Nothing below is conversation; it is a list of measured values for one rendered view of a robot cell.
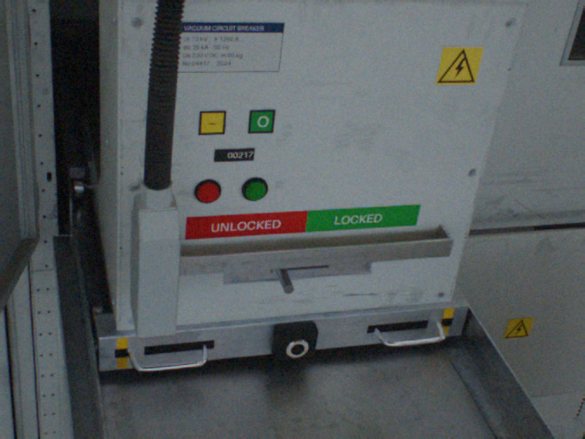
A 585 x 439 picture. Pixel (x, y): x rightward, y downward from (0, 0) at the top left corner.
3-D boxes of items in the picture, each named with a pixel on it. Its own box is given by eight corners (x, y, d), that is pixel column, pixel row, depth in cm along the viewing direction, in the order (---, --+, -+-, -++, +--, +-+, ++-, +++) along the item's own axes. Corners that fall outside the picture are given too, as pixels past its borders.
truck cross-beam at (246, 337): (460, 335, 139) (469, 305, 136) (98, 372, 124) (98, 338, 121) (447, 314, 143) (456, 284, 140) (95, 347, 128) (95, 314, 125)
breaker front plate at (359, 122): (449, 313, 136) (532, 5, 110) (119, 343, 123) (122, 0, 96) (446, 307, 137) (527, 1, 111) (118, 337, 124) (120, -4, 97)
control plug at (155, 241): (177, 337, 111) (183, 217, 101) (136, 341, 110) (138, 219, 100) (167, 296, 117) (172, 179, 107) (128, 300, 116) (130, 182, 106)
